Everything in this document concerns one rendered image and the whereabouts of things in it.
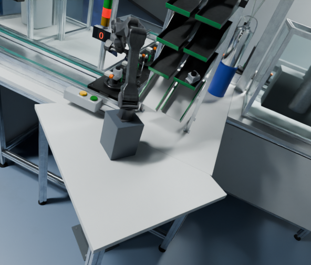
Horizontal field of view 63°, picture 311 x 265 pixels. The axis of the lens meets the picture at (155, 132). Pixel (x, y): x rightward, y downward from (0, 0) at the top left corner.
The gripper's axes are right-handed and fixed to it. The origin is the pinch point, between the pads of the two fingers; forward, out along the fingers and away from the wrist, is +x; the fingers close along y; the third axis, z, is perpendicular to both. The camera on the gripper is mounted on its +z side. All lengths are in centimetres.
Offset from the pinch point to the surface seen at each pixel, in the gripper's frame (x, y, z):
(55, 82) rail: 7.7, 29.9, -29.5
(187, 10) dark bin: -31.4, -30.4, 17.2
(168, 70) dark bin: -5.9, -30.3, -1.0
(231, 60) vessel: 44, -62, 57
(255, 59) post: 65, -80, 83
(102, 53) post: 15.3, 18.2, 4.5
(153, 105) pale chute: 7.0, -29.3, -18.3
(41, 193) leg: 58, 23, -94
